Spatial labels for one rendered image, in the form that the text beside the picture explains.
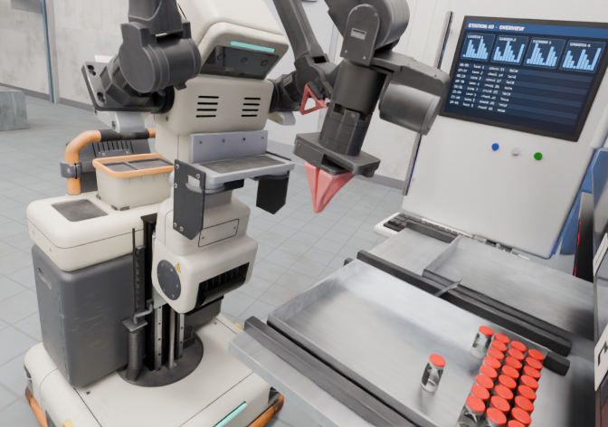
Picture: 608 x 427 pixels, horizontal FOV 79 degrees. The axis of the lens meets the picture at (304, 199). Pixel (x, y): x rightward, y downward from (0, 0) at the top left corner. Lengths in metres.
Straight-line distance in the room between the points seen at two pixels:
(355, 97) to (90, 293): 0.92
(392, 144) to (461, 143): 3.33
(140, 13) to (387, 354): 0.61
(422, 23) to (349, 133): 4.21
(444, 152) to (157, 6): 1.02
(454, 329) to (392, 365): 0.16
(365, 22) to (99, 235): 0.87
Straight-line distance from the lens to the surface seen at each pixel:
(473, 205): 1.37
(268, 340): 0.56
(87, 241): 1.09
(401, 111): 0.43
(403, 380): 0.57
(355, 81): 0.44
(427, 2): 4.67
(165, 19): 0.63
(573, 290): 1.03
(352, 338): 0.61
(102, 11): 7.19
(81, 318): 1.20
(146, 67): 0.62
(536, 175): 1.33
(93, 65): 0.76
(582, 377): 0.75
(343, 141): 0.46
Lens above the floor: 1.26
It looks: 20 degrees down
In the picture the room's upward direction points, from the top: 9 degrees clockwise
